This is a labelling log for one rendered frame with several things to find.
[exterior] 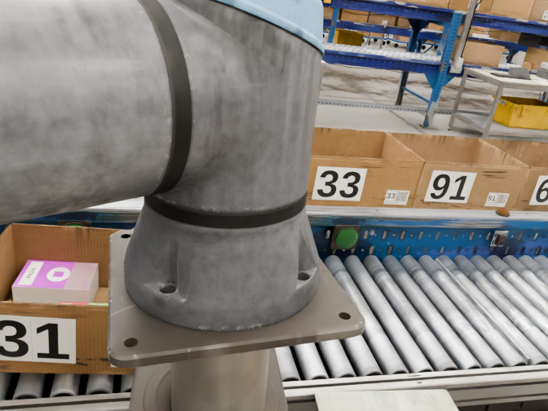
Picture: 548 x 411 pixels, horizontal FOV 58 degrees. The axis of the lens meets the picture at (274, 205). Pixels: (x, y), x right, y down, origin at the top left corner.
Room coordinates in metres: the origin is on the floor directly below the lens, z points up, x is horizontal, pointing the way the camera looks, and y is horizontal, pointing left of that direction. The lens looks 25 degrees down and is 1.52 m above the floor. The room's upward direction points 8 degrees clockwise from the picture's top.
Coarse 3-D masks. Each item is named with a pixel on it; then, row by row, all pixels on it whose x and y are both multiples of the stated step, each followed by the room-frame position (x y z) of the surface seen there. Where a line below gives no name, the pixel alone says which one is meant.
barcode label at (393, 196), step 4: (388, 192) 1.45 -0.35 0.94; (392, 192) 1.45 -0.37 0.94; (396, 192) 1.46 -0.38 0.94; (400, 192) 1.46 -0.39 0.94; (404, 192) 1.47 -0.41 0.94; (408, 192) 1.47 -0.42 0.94; (388, 196) 1.45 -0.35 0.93; (392, 196) 1.46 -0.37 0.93; (396, 196) 1.46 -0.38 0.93; (400, 196) 1.46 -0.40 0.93; (404, 196) 1.47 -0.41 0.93; (408, 196) 1.47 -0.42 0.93; (388, 200) 1.45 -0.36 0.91; (392, 200) 1.46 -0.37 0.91; (396, 200) 1.46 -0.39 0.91; (400, 200) 1.46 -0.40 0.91; (404, 200) 1.47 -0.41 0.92; (392, 204) 1.46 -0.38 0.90; (396, 204) 1.46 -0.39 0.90; (400, 204) 1.47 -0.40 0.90; (404, 204) 1.47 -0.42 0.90
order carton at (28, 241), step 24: (0, 240) 0.91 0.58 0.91; (24, 240) 0.97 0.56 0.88; (48, 240) 0.98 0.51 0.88; (72, 240) 0.99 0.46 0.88; (96, 240) 1.00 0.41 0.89; (0, 264) 0.89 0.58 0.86; (24, 264) 0.97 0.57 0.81; (0, 288) 0.88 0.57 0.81; (0, 312) 0.70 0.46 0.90; (24, 312) 0.71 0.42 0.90; (48, 312) 0.71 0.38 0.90; (72, 312) 0.72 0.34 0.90; (96, 312) 0.73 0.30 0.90; (96, 336) 0.73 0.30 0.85; (0, 360) 0.70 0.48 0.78; (96, 360) 0.73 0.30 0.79
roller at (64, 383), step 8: (56, 376) 0.72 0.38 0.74; (64, 376) 0.71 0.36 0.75; (72, 376) 0.72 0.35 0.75; (80, 376) 0.74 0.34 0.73; (56, 384) 0.69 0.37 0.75; (64, 384) 0.69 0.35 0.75; (72, 384) 0.70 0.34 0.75; (56, 392) 0.67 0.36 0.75; (64, 392) 0.68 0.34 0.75; (72, 392) 0.68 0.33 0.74
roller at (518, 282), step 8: (496, 256) 1.49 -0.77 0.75; (496, 264) 1.45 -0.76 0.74; (504, 264) 1.44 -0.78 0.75; (504, 272) 1.41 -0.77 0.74; (512, 272) 1.40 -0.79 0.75; (512, 280) 1.37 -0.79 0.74; (520, 280) 1.36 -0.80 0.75; (520, 288) 1.33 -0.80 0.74; (528, 288) 1.32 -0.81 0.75; (528, 296) 1.29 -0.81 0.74; (536, 296) 1.28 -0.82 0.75; (536, 304) 1.25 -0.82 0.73; (544, 304) 1.24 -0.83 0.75; (544, 312) 1.22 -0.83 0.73
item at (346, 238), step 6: (348, 228) 1.35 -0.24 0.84; (342, 234) 1.33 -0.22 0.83; (348, 234) 1.34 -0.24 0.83; (354, 234) 1.34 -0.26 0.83; (336, 240) 1.33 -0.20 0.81; (342, 240) 1.33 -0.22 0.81; (348, 240) 1.34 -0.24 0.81; (354, 240) 1.35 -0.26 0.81; (342, 246) 1.34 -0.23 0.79; (348, 246) 1.34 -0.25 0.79
